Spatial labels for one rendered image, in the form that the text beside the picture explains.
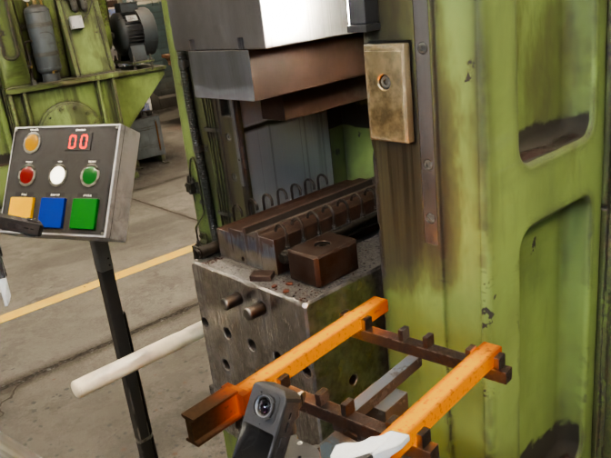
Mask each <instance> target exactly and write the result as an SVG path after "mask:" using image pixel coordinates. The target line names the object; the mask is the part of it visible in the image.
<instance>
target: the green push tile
mask: <svg viewBox="0 0 611 458"><path fill-rule="evenodd" d="M99 201H100V199H92V198H74V199H73V204H72V211H71V217H70V223H69V228H70V229H76V230H95V227H96V220H97V214H98V207H99Z"/></svg>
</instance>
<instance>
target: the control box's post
mask: <svg viewBox="0 0 611 458"><path fill-rule="evenodd" d="M89 243H90V246H91V251H92V255H93V258H94V263H95V269H96V271H97V275H98V280H99V283H100V287H101V292H102V296H103V299H104V304H105V310H106V315H107V319H108V322H109V327H110V331H111V335H112V339H113V343H114V348H115V354H116V358H117V359H118V360H119V359H121V358H123V357H125V356H127V355H129V354H131V353H132V351H131V346H130V343H129V338H128V334H127V330H126V326H125V318H124V314H123V310H122V305H121V302H120V297H119V293H118V289H117V284H116V280H115V273H114V267H113V262H112V257H111V254H110V249H109V245H108V242H99V241H89ZM122 383H123V386H124V390H125V398H126V401H127V406H128V410H129V413H130V418H131V422H132V425H133V430H134V434H135V438H137V439H138V440H139V441H142V440H143V439H145V438H146V437H148V436H149V435H150V432H149V429H148V424H147V420H146V416H145V408H144V405H143V400H142V396H141V392H140V388H139V383H138V380H137V375H136V372H133V373H130V374H129V375H127V376H124V377H122ZM136 445H137V449H138V452H139V457H140V458H155V454H154V450H153V445H152V441H151V439H149V440H147V441H146V442H144V443H141V444H138V443H136Z"/></svg>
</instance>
